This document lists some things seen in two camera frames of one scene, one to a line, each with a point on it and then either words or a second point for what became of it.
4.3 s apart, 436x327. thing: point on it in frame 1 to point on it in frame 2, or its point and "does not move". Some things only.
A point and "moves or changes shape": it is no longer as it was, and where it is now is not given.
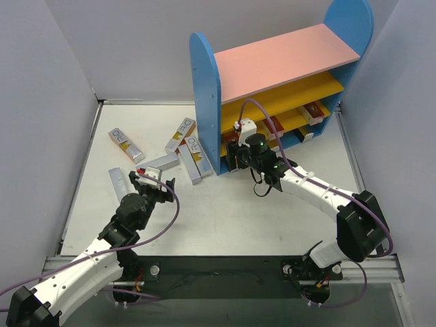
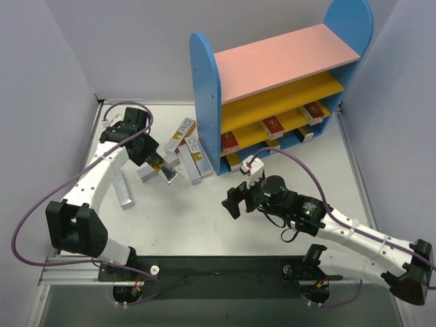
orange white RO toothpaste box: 186,128 does not move
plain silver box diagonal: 189,163 does not move
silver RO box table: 308,137 does not move
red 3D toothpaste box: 278,127 does not move
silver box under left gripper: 118,182 does not move
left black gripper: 155,193 to 150,160
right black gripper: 233,157 to 244,196
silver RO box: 204,165 does not move
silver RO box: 119,138 moves or changes shape
